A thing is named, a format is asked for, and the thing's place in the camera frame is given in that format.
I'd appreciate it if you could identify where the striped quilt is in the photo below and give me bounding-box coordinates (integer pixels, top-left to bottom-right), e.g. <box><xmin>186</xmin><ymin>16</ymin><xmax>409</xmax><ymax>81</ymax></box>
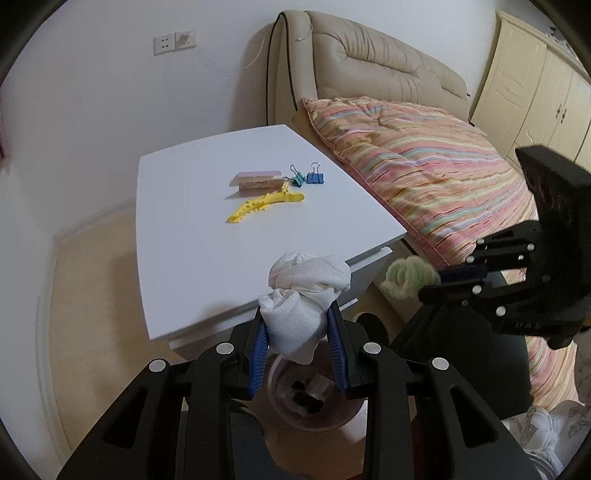
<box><xmin>302</xmin><ymin>96</ymin><xmax>583</xmax><ymax>411</ymax></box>

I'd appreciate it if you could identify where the white bedside table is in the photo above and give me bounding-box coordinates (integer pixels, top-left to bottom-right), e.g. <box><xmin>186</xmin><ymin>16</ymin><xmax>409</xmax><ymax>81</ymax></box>
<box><xmin>135</xmin><ymin>124</ymin><xmax>408</xmax><ymax>361</ymax></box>

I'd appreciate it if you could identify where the beige padded headboard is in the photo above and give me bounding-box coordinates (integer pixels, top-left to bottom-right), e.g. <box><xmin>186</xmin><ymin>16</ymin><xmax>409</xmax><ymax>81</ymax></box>
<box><xmin>265</xmin><ymin>9</ymin><xmax>469</xmax><ymax>134</ymax></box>

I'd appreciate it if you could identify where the white knotted cloth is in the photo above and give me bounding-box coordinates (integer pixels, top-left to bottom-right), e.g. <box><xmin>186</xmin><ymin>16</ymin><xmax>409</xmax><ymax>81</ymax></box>
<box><xmin>257</xmin><ymin>249</ymin><xmax>352</xmax><ymax>366</ymax></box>

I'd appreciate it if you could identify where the yellow hair clip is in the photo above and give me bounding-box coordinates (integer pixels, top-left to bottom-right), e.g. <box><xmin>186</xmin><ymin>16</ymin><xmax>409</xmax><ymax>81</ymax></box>
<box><xmin>225</xmin><ymin>182</ymin><xmax>305</xmax><ymax>225</ymax></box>

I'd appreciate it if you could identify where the white plastic packet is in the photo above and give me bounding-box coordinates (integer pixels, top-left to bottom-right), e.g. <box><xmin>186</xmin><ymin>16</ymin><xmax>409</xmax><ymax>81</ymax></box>
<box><xmin>309</xmin><ymin>375</ymin><xmax>338</xmax><ymax>398</ymax></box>

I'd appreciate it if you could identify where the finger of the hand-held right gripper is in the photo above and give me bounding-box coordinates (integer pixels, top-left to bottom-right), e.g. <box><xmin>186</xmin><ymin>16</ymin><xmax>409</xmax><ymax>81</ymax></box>
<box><xmin>418</xmin><ymin>277</ymin><xmax>540</xmax><ymax>320</ymax></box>
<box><xmin>436</xmin><ymin>222</ymin><xmax>543</xmax><ymax>283</ymax></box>

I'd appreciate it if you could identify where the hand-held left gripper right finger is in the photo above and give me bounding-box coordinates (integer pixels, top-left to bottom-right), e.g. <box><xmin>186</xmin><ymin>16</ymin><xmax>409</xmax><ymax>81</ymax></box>
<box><xmin>325</xmin><ymin>307</ymin><xmax>532</xmax><ymax>480</ymax></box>

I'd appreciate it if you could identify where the pink wooden block eraser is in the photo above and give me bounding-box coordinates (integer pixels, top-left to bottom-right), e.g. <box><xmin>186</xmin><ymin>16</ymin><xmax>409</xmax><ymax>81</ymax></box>
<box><xmin>231</xmin><ymin>170</ymin><xmax>282</xmax><ymax>185</ymax></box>

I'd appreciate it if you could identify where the green fuzzy ball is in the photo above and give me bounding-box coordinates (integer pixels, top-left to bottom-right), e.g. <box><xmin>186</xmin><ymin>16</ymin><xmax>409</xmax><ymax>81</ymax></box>
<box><xmin>379</xmin><ymin>256</ymin><xmax>441</xmax><ymax>301</ymax></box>

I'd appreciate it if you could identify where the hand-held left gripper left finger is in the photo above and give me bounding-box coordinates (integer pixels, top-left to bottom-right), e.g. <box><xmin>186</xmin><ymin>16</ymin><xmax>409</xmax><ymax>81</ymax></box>
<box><xmin>55</xmin><ymin>318</ymin><xmax>269</xmax><ymax>480</ymax></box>

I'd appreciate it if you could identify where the purple trash bin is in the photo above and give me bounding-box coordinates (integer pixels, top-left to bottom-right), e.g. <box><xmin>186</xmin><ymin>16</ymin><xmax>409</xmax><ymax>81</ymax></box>
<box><xmin>267</xmin><ymin>355</ymin><xmax>368</xmax><ymax>432</ymax></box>

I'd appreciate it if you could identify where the thin white cable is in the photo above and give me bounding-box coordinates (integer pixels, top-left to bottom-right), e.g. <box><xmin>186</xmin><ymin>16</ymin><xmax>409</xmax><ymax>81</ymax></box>
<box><xmin>194</xmin><ymin>25</ymin><xmax>315</xmax><ymax>75</ymax></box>

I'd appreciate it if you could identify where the cream wardrobe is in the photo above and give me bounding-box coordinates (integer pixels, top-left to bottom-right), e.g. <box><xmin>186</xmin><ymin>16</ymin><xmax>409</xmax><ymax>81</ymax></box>
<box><xmin>468</xmin><ymin>10</ymin><xmax>591</xmax><ymax>174</ymax></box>

